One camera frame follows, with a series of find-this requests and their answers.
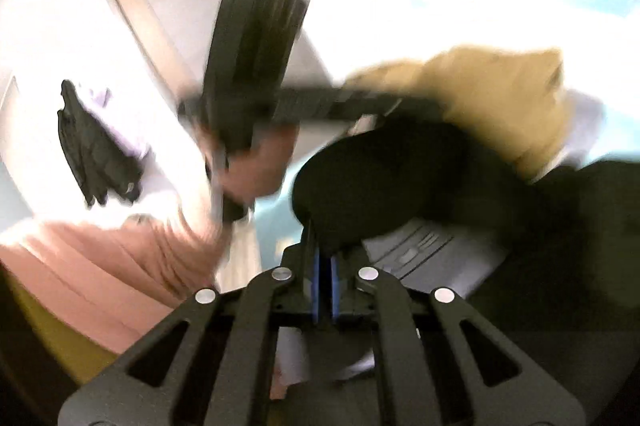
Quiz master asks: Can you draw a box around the black coat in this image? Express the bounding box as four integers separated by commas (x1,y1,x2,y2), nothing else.
292,120,639,425

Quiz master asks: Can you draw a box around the person's left hand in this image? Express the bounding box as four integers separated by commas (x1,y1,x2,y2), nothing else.
194,125,298,206

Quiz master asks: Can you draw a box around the teal grey bed sheet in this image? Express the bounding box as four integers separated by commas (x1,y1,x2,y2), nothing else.
254,198,303,269

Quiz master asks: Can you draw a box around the mustard folded garment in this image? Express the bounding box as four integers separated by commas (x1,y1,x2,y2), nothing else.
344,47,573,179

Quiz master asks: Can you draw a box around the pink sweater sleeve left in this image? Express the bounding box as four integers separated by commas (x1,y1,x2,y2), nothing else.
1,216,231,354

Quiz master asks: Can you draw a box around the wooden door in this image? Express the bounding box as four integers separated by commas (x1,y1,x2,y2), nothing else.
102,0,336,108

